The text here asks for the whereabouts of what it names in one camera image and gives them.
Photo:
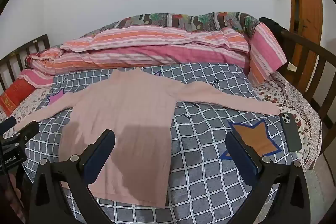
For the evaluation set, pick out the red pillow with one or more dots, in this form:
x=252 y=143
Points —
x=15 y=94

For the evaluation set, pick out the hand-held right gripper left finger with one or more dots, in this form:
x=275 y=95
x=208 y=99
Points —
x=101 y=158

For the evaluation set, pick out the brown wooden door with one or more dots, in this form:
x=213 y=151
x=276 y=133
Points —
x=307 y=3

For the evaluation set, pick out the pink knit sweater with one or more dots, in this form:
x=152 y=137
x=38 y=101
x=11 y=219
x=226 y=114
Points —
x=126 y=113

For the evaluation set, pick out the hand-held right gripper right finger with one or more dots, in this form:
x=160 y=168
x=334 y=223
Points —
x=241 y=158

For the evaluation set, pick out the smartphone in dark case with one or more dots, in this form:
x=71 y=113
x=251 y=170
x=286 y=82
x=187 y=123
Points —
x=290 y=132

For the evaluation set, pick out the pink orange striped quilt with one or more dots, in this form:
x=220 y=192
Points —
x=157 y=53

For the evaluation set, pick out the dark wooden bed footboard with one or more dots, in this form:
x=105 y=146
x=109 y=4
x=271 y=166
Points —
x=309 y=48

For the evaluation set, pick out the black garment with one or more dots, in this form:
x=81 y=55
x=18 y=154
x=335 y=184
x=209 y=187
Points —
x=273 y=26

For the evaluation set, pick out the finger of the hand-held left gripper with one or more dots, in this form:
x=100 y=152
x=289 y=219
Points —
x=27 y=130
x=8 y=124

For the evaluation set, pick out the floral patchwork quilt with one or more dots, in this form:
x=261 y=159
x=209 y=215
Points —
x=183 y=19

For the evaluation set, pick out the grey checkered star blanket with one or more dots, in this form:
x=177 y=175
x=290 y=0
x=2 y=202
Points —
x=204 y=174

